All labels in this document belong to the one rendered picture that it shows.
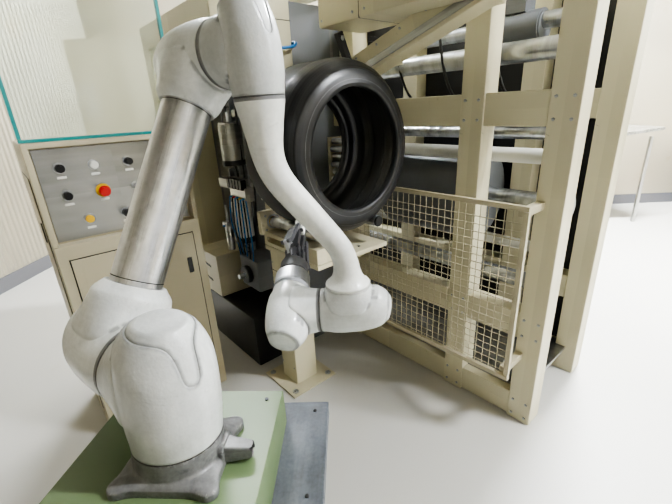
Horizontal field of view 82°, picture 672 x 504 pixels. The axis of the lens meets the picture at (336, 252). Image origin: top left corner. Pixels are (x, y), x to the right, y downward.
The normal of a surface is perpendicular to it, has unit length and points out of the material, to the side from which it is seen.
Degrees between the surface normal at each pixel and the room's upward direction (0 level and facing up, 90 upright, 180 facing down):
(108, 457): 4
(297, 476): 0
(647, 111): 90
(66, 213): 90
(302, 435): 0
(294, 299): 25
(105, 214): 90
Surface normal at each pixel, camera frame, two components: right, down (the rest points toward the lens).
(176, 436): 0.42, 0.29
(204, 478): 0.16, -0.88
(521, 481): -0.04, -0.94
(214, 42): -0.47, 0.30
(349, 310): -0.05, 0.22
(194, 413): 0.74, 0.15
